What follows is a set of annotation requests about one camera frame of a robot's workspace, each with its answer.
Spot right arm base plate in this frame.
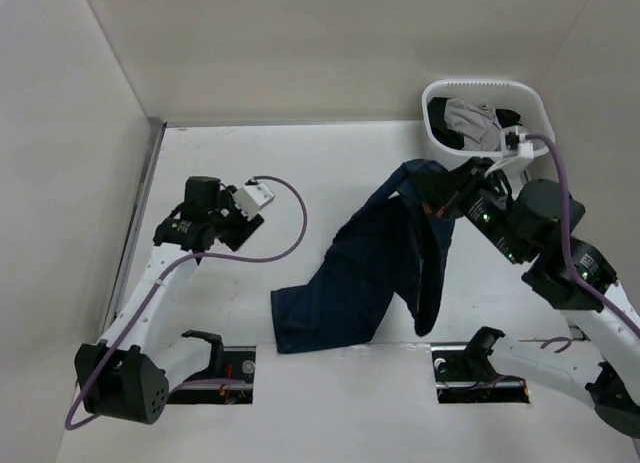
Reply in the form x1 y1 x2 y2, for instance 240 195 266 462
430 343 530 404

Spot white plastic laundry basket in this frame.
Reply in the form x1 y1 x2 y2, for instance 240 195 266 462
421 78 555 169

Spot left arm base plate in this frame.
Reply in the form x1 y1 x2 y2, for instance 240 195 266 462
168 346 256 405

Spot grey garment in basket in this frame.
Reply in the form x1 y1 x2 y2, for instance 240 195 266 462
444 98 502 152

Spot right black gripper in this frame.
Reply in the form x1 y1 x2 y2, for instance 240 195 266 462
411 153 528 261

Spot black garment in basket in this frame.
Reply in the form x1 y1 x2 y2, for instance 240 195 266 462
427 97 521 150

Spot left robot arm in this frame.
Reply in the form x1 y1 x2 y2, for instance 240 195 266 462
71 176 275 425

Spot left aluminium table rail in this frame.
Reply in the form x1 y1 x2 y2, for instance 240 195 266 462
98 117 166 334

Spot dark blue denim trousers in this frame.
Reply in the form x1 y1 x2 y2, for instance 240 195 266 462
271 159 455 354

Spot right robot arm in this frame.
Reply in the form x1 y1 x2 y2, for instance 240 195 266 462
410 158 639 438

